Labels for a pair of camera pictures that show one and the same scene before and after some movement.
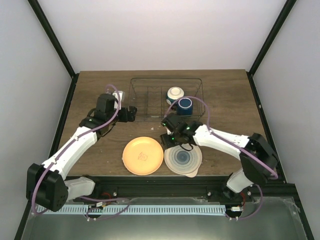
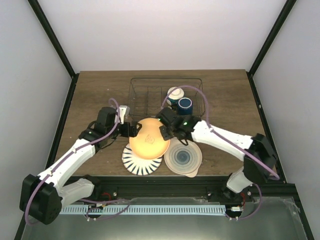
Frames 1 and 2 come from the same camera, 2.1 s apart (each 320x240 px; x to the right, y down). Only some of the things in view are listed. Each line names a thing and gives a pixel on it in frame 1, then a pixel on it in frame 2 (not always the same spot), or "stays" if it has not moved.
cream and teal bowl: [174, 93] stays
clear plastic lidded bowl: [179, 160] stays
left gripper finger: [132, 110] -> [138, 126]
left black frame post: [57, 47] stays
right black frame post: [285, 11] stays
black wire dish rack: [148, 96] stays
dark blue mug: [184, 106] stays
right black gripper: [166, 143] -> [166, 136]
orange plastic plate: [143, 155] -> [149, 142]
